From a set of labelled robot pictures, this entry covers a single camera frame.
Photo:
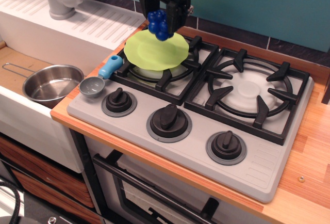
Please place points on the blue toy blueberry cluster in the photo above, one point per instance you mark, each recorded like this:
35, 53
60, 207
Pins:
158, 25

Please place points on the grey spoon with blue handle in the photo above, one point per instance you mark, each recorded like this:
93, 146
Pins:
92, 87

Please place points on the lime green plate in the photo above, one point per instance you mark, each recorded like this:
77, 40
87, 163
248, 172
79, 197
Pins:
146, 52

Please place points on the white toy sink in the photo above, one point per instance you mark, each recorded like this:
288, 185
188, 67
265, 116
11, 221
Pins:
31, 40

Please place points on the stainless steel pot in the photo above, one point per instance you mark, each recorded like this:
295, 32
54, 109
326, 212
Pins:
48, 86

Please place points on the black left burner grate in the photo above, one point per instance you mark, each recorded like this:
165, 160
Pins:
171, 90

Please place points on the black burner grate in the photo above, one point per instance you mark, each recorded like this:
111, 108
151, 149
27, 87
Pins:
270, 124
171, 90

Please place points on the black left stove knob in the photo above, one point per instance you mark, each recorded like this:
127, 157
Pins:
119, 103

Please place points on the black stove knob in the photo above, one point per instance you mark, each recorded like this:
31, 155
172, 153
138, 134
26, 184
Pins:
169, 124
119, 103
226, 148

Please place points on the white right burner cap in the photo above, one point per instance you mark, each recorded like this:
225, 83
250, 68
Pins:
246, 88

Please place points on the black middle stove knob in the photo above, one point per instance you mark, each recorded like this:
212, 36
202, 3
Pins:
169, 124

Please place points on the grey toy stovetop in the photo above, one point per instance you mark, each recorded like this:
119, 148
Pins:
257, 175

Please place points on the black right burner grate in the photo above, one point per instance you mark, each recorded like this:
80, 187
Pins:
270, 124

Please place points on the black right stove knob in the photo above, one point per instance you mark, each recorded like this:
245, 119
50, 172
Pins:
226, 148

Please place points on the oven door with window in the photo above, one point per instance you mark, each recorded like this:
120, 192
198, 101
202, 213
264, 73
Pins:
183, 192

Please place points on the wooden drawer front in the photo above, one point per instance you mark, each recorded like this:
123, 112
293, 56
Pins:
49, 181

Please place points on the black oven door handle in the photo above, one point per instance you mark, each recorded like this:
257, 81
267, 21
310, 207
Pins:
122, 175

